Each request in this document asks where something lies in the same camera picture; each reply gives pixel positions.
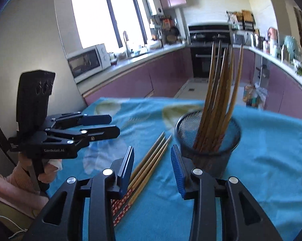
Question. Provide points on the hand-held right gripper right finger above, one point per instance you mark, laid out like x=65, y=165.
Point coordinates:
x=177, y=173

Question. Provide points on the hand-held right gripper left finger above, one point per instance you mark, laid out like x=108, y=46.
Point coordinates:
x=127, y=170

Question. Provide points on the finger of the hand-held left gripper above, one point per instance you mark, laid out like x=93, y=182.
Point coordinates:
x=103, y=131
x=95, y=119

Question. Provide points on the black mesh pen holder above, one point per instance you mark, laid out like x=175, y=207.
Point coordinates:
x=216, y=160

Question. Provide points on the bunch of wooden chopsticks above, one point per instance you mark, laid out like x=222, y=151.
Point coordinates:
x=216, y=110

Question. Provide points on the person's left hand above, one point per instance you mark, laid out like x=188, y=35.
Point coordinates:
x=24, y=168

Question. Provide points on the pink base cabinets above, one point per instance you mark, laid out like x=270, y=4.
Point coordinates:
x=291, y=93
x=130, y=80

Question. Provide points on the white microwave oven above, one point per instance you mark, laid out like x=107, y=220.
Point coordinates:
x=85, y=62

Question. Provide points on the steel kitchen faucet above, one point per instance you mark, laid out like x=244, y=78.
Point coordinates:
x=125, y=42

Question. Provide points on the blue floral tablecloth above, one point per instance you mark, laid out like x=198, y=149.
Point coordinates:
x=266, y=155

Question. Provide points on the white ceramic pot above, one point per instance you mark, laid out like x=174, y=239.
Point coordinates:
x=154, y=44

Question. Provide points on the kitchen window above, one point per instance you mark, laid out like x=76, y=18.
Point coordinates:
x=90, y=17

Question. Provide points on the yellow oil bottle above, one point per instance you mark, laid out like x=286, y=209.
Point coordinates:
x=248, y=94

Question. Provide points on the woven basket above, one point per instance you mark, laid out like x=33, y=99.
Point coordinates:
x=171, y=38

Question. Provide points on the black integrated stove oven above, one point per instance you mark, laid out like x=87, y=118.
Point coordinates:
x=201, y=62

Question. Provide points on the person's yellow garment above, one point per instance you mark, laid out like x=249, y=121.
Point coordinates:
x=5, y=213

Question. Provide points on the clear plastic bag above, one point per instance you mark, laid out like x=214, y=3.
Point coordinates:
x=263, y=94

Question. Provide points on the hanging black wok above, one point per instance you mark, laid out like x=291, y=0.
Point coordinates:
x=174, y=31

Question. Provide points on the white gas water heater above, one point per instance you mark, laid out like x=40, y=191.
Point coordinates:
x=154, y=3

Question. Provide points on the black cooking pot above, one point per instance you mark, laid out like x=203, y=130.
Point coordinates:
x=196, y=37

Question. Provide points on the grey water purifier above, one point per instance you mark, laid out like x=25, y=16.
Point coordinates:
x=263, y=72

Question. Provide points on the silver toaster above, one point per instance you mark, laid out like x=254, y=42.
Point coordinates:
x=238, y=39

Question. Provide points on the steel stock pot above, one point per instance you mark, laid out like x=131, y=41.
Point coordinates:
x=258, y=42

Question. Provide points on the pink electric kettle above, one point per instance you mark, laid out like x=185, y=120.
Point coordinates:
x=273, y=33

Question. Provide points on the wooden cutting board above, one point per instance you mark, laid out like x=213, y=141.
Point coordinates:
x=247, y=15

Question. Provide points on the black wall rack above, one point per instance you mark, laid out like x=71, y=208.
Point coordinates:
x=248, y=25

